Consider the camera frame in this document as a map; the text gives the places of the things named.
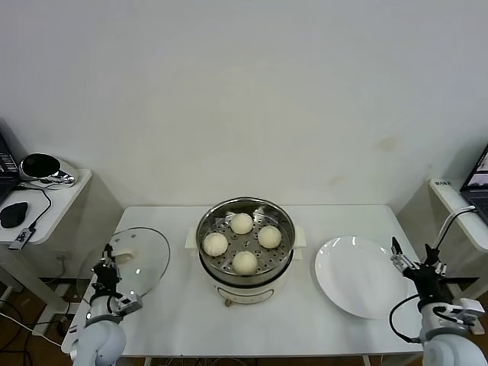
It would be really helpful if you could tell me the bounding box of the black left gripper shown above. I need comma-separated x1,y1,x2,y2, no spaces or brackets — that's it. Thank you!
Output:
90,243,124,297

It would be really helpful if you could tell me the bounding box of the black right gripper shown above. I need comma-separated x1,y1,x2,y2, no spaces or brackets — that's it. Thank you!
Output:
390,236,455,306

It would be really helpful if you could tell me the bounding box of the round glass pot lid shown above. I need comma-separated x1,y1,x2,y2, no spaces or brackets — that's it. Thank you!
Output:
75,226,172,302

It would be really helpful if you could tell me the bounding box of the white steamed baozi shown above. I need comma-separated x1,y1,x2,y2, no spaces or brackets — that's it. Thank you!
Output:
230,212,254,235
202,232,229,257
232,250,258,275
257,224,283,249

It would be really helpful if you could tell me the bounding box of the stainless steel steamer basket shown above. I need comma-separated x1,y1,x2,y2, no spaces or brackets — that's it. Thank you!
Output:
184,197,308,285

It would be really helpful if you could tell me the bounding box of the large white round plate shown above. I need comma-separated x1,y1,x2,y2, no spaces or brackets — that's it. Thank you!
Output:
313,236,409,319

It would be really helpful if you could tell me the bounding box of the white side table beige panel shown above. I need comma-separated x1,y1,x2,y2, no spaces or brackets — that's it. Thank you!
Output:
0,169,125,317

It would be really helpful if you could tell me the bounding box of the grey usb hub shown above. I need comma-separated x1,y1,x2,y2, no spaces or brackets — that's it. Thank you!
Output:
8,227,34,252

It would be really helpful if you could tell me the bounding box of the open black laptop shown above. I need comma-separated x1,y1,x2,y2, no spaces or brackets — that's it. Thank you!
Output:
459,143,488,224
0,121,20,205

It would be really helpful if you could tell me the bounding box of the black computer mouse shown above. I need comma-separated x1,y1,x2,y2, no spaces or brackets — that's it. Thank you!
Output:
0,202,29,230

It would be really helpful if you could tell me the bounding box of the shiny chrome domed device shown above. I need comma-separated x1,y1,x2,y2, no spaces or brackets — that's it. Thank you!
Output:
18,153,79,185

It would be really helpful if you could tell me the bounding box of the cream electric cooking pot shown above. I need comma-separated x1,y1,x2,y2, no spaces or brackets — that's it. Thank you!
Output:
188,249,303,308

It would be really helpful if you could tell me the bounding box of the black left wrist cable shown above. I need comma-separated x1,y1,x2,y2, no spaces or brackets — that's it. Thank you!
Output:
105,292,124,318

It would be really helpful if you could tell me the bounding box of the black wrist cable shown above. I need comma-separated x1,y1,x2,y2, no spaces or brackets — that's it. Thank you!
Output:
105,292,124,318
388,295,424,342

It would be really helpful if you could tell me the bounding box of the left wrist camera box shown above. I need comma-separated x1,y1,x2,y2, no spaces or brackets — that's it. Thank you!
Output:
114,291,144,316

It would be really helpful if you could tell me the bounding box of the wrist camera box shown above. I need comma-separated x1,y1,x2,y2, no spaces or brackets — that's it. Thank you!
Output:
451,297,483,332
114,291,144,316

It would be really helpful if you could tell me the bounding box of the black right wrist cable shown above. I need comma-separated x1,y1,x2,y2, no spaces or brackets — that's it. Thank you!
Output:
388,295,424,342

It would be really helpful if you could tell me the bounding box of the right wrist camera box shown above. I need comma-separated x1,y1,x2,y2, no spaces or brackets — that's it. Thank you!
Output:
451,297,483,332

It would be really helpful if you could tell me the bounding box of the black hub cable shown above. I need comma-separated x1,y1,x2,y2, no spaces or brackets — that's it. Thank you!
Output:
14,182,52,232

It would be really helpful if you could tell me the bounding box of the white floor cable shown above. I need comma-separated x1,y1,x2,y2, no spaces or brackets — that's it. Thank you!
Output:
0,313,62,347

